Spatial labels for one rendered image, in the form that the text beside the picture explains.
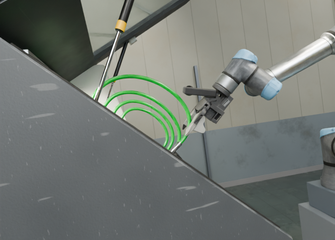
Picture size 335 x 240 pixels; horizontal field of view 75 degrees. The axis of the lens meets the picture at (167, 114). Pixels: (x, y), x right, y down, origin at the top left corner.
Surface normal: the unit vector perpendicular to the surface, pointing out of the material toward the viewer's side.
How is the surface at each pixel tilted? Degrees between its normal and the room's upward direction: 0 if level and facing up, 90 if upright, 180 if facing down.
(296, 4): 90
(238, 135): 90
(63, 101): 90
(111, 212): 90
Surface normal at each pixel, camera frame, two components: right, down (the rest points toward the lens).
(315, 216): -0.98, 0.14
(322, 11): 0.13, 0.00
